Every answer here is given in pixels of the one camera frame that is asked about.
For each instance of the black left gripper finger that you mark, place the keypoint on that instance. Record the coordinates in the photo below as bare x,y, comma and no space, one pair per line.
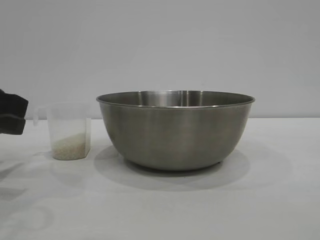
11,126
12,106

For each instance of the clear plastic measuring cup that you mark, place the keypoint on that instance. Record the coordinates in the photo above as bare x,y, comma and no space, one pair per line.
67,117

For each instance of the stainless steel mixing bowl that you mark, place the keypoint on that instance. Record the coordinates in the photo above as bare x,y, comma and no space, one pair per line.
175,132

